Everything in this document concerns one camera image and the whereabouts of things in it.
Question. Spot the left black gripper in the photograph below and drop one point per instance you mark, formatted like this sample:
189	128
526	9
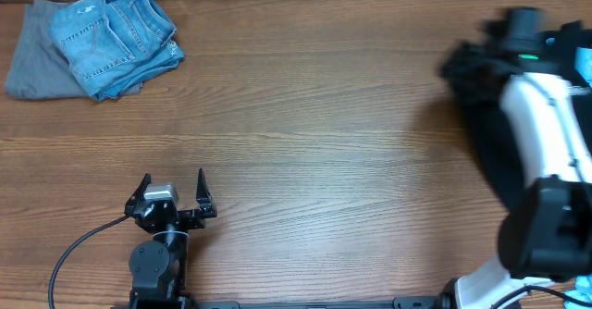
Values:
196	218

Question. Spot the black polo shirt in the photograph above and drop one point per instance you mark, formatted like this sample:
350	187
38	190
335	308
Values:
474	83

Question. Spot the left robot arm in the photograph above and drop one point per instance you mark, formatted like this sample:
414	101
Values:
159	266

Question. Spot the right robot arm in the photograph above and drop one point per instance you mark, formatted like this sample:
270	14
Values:
519	111

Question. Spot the folded blue denim jeans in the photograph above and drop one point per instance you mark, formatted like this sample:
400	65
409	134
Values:
149	48

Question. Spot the folded grey garment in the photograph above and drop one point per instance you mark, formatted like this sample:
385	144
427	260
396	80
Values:
39	70

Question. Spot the light blue t-shirt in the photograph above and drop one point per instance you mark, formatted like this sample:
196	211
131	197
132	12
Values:
583	64

